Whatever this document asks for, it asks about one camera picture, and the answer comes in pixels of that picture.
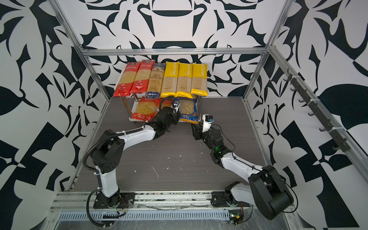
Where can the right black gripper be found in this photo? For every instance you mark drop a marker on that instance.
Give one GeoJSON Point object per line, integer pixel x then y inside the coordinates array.
{"type": "Point", "coordinates": [198, 132]}

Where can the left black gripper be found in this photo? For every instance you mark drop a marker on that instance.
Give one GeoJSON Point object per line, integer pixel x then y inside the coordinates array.
{"type": "Point", "coordinates": [176, 118]}

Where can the red fusilli bag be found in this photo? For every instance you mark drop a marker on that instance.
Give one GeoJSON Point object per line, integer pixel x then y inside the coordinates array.
{"type": "Point", "coordinates": [146, 109]}
{"type": "Point", "coordinates": [165, 103]}

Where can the orange blue pasta bag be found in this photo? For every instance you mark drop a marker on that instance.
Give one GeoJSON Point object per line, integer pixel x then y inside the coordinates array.
{"type": "Point", "coordinates": [188, 110]}

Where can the orange blue spaghetti package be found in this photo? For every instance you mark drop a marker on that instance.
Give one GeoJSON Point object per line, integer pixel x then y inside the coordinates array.
{"type": "Point", "coordinates": [156, 81]}

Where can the yellow pastatime spaghetti package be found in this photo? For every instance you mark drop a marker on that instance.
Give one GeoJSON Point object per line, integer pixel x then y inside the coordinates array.
{"type": "Point", "coordinates": [170, 79]}

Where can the red spaghetti package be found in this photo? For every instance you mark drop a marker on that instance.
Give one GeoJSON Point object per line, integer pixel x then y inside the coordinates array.
{"type": "Point", "coordinates": [141, 81]}
{"type": "Point", "coordinates": [127, 79]}

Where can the small yellow pasta package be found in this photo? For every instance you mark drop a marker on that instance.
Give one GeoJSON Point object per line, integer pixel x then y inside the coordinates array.
{"type": "Point", "coordinates": [199, 80]}

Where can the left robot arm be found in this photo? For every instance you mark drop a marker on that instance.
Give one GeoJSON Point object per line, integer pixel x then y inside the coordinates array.
{"type": "Point", "coordinates": [104, 156]}

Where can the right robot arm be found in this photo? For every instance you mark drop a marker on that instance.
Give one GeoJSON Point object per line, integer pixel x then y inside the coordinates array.
{"type": "Point", "coordinates": [266, 190]}

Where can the white two-tier shelf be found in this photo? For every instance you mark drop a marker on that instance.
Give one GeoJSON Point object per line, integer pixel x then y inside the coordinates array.
{"type": "Point", "coordinates": [161, 85]}

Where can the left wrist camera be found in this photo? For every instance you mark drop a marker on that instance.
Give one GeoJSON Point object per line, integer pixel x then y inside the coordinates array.
{"type": "Point", "coordinates": [175, 106]}

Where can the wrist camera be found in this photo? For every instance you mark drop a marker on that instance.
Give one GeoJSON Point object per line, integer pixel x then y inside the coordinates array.
{"type": "Point", "coordinates": [175, 106]}
{"type": "Point", "coordinates": [207, 122]}

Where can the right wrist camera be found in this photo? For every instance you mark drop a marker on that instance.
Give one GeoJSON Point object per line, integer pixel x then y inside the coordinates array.
{"type": "Point", "coordinates": [207, 122]}

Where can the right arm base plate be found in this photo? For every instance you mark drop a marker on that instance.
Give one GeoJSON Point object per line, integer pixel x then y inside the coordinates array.
{"type": "Point", "coordinates": [221, 199]}

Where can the white cable duct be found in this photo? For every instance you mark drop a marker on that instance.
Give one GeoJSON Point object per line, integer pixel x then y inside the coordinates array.
{"type": "Point", "coordinates": [150, 215]}

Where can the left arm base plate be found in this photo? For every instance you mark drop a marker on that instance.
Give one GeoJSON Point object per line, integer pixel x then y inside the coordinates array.
{"type": "Point", "coordinates": [121, 201]}

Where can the wall hook rail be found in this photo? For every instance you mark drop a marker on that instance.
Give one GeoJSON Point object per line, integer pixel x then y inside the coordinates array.
{"type": "Point", "coordinates": [315, 105]}

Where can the aluminium front rail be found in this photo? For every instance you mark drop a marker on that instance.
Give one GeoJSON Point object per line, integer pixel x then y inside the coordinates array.
{"type": "Point", "coordinates": [145, 200]}

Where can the aluminium cage frame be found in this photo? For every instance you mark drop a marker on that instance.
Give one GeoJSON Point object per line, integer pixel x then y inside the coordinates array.
{"type": "Point", "coordinates": [356, 155]}

